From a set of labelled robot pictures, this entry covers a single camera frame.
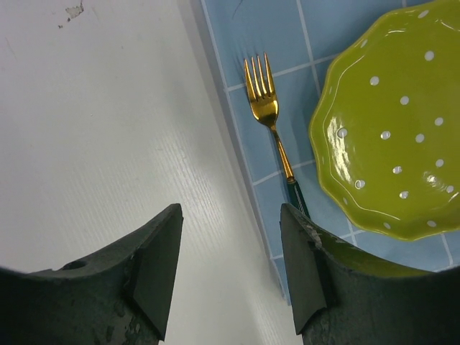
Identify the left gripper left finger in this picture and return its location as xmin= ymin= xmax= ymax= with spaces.
xmin=1 ymin=203 xmax=183 ymax=344

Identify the blue checkered cloth napkin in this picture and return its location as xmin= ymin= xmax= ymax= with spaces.
xmin=198 ymin=0 xmax=459 ymax=292

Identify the green polka dot plate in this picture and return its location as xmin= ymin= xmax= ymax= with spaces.
xmin=309 ymin=1 xmax=459 ymax=241

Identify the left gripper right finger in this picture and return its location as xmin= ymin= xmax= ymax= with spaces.
xmin=280 ymin=204 xmax=459 ymax=344

